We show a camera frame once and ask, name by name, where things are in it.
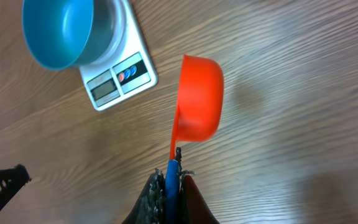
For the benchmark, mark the blue metal bowl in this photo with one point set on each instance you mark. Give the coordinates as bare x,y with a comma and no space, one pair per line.
67,33

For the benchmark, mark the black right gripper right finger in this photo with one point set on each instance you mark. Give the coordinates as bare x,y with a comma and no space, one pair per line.
192,208

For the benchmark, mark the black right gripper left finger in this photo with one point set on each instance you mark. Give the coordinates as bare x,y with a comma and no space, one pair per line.
150,206

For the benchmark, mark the white digital kitchen scale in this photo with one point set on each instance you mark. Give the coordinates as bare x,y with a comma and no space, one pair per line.
125,69

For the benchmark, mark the orange scoop with blue handle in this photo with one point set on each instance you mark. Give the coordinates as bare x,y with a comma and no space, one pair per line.
197,116

